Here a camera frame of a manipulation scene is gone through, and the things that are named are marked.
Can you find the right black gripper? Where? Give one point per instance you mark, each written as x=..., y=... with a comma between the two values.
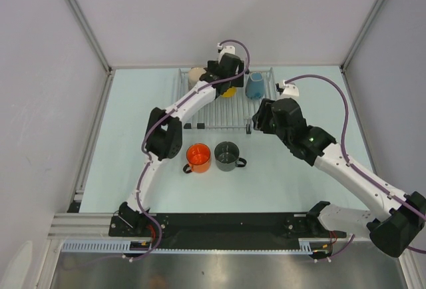
x=260, y=118

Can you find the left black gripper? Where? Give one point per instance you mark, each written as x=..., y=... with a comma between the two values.
x=238, y=82

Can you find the yellow cup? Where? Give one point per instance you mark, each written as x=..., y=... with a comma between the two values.
x=230, y=92

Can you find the metal wire dish rack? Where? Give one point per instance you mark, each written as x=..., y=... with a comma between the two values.
x=234, y=113

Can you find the grey cup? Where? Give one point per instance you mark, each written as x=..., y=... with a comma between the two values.
x=227, y=156

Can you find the orange cup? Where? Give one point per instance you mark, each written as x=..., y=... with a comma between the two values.
x=198, y=158

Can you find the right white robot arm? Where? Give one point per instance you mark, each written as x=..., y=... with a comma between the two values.
x=392, y=218

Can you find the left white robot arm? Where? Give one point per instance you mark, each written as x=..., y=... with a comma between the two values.
x=163, y=138

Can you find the blue floral cup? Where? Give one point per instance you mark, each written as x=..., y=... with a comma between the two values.
x=255, y=86

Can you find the beige patterned cup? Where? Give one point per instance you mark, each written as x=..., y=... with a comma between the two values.
x=194, y=75

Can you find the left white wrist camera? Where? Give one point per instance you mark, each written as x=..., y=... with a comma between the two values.
x=225, y=49

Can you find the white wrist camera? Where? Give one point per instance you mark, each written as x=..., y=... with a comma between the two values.
x=287, y=90
x=225, y=49

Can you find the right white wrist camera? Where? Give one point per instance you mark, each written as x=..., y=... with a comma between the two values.
x=287, y=90

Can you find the right aluminium frame post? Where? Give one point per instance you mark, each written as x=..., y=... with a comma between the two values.
x=365, y=27

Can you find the aluminium frame post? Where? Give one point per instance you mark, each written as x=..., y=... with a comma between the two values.
x=365, y=27
x=88, y=33

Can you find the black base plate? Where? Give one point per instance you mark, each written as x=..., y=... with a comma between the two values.
x=237, y=231

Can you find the left aluminium frame post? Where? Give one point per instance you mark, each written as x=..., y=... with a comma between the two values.
x=88, y=33

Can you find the right grey cable duct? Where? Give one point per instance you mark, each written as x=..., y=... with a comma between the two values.
x=317, y=245

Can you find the grey cable duct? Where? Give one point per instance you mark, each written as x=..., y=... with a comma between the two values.
x=107, y=246
x=317, y=245

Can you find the left grey cable duct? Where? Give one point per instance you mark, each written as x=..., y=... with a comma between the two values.
x=107, y=246

